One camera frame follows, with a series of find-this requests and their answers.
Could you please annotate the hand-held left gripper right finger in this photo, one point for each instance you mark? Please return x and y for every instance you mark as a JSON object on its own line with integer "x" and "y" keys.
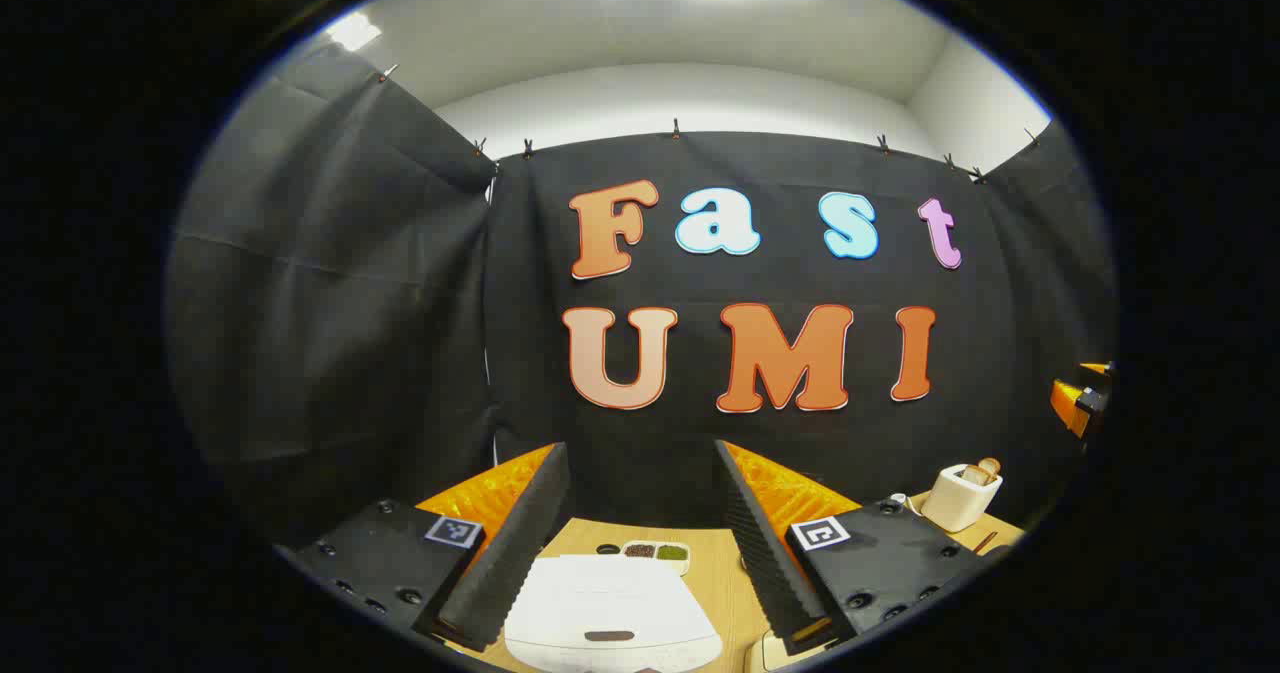
{"x": 765, "y": 553}

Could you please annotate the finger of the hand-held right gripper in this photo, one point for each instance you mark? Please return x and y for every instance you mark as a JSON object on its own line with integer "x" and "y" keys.
{"x": 1068, "y": 405}

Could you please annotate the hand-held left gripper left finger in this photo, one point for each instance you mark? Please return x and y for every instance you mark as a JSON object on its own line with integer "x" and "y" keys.
{"x": 520, "y": 543}

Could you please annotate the beige rice container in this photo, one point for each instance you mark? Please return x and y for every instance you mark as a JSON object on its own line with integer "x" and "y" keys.
{"x": 775, "y": 653}

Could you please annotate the white rice cooker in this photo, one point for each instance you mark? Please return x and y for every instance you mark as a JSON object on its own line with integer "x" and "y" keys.
{"x": 610, "y": 603}

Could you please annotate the brown wooden spoon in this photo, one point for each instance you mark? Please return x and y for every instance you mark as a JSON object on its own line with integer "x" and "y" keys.
{"x": 986, "y": 541}

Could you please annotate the toasted bread slice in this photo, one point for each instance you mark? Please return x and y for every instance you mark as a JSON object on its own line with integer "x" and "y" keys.
{"x": 990, "y": 467}
{"x": 974, "y": 474}

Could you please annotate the white divided grain dish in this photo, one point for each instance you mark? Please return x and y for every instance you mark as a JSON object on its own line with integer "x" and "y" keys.
{"x": 655, "y": 553}

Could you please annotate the white toaster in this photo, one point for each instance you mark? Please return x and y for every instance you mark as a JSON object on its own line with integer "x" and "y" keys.
{"x": 955, "y": 503}

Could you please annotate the black backdrop cloth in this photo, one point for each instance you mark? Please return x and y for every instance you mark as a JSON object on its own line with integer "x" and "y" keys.
{"x": 400, "y": 303}

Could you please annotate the ceiling light panel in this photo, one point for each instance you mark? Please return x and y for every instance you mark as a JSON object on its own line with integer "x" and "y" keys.
{"x": 352, "y": 30}

